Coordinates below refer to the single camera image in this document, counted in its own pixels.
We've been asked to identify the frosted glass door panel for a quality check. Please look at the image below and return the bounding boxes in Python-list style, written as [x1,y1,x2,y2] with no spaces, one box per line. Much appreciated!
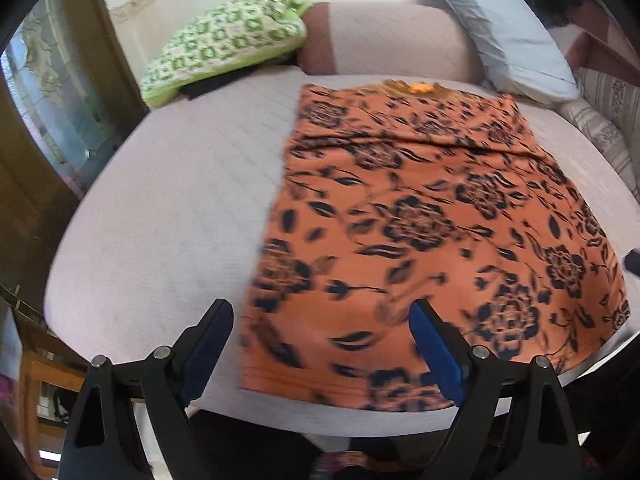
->
[4,0,123,198]

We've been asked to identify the pink bolster cushion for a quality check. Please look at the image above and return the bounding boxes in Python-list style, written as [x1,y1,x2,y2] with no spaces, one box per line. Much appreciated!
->
[299,1,485,83]

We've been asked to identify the wooden door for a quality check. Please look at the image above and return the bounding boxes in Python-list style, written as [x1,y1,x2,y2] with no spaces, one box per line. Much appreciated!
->
[0,0,151,311]

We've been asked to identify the orange floral cloth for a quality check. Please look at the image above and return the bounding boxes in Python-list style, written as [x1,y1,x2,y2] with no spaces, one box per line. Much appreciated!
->
[239,79,632,412]

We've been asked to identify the black cloth under pillow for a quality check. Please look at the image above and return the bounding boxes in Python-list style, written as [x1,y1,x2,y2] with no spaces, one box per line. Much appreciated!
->
[179,55,306,102]

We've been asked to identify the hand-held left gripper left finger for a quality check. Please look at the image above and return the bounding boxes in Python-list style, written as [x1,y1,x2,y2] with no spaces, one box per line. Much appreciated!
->
[59,298,235,480]

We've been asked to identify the beige striped pillow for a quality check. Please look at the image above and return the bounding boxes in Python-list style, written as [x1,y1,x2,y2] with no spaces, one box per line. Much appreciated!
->
[556,67,640,196]

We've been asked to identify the green patterned pillow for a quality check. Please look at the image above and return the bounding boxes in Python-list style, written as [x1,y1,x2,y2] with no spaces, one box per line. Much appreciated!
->
[139,0,315,109]

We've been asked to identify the wooden stool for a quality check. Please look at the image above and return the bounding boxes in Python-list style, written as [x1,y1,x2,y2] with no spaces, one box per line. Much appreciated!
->
[17,322,93,468]

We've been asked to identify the grey blue pillow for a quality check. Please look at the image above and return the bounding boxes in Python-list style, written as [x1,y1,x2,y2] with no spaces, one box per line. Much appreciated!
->
[413,0,582,107]

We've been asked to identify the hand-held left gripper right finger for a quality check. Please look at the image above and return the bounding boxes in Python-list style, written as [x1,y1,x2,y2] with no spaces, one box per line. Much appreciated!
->
[408,298,584,480]

